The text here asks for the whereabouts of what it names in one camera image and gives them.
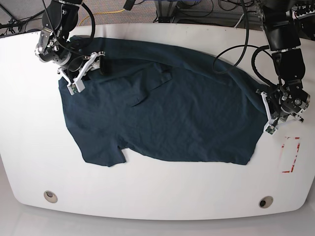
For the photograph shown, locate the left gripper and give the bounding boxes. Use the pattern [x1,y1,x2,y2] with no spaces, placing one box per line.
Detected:
[256,79,310,129]

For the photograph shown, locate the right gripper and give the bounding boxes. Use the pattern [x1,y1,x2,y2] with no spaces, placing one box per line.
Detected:
[35,28,111,85]

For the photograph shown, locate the dark teal T-shirt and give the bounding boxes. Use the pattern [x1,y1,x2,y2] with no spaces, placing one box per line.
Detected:
[59,38,267,167]

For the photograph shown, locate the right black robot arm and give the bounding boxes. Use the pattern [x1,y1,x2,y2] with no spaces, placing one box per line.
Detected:
[35,0,105,93]

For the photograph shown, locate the red tape rectangle marking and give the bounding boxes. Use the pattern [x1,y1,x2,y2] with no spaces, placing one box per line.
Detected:
[279,137,301,174]

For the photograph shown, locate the white power strip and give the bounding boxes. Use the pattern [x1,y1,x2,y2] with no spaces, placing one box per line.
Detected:
[292,5,315,19]

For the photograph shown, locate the black tripod leg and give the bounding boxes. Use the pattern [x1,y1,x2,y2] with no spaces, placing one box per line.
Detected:
[0,0,44,28]

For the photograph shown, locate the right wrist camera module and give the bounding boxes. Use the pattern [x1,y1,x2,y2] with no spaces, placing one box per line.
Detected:
[67,81,85,95]

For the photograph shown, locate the yellow cable on floor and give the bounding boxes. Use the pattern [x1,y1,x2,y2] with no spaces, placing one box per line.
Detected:
[79,8,126,26]

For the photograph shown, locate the right table cable grommet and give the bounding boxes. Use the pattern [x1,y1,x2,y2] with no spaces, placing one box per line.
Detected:
[258,196,274,209]

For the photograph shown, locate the table cable grommet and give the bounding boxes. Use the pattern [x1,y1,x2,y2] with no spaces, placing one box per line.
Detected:
[258,196,274,209]
[44,191,58,204]

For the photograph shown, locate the left table cable grommet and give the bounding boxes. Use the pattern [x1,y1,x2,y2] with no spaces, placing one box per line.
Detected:
[44,191,58,204]

